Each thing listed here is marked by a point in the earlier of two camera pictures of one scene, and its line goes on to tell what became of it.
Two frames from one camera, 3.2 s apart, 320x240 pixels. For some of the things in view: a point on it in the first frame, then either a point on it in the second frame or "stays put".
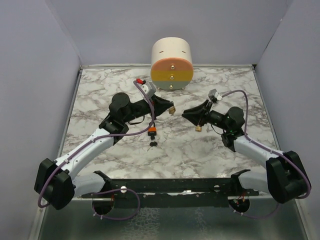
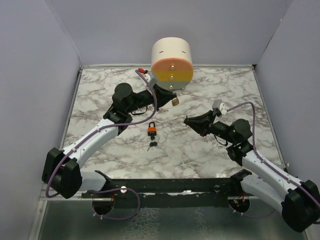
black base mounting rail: [214, 193] stays put
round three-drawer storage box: [171, 63] stays put
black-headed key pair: [153, 144] stays put
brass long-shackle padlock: [172, 110] to [175, 102]
